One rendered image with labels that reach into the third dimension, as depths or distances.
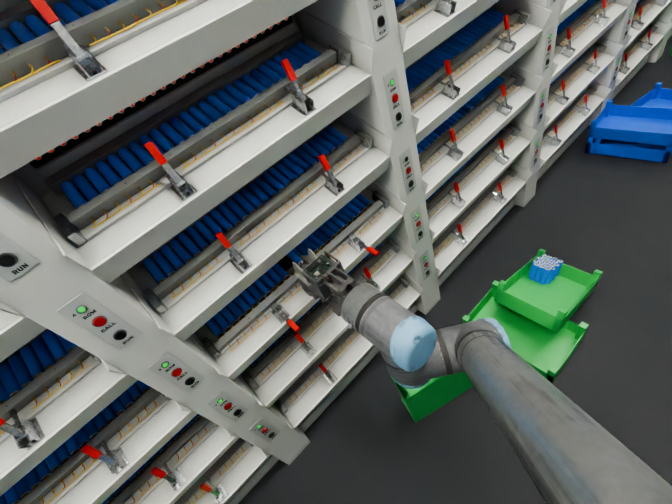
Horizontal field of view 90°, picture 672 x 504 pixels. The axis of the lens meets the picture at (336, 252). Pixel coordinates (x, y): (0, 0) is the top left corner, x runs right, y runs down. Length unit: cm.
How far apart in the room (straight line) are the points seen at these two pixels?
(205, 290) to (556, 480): 59
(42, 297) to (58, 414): 24
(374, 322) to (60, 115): 53
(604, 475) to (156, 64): 63
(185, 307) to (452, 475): 85
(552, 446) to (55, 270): 62
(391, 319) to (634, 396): 86
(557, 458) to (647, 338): 105
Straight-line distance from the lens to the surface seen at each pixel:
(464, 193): 127
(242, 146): 64
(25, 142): 56
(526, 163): 159
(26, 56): 60
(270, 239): 72
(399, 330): 58
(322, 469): 124
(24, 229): 57
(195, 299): 71
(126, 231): 61
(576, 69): 192
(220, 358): 85
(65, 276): 60
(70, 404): 77
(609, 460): 36
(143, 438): 89
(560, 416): 41
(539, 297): 133
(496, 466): 117
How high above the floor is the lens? 115
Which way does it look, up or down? 43 degrees down
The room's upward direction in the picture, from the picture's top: 25 degrees counter-clockwise
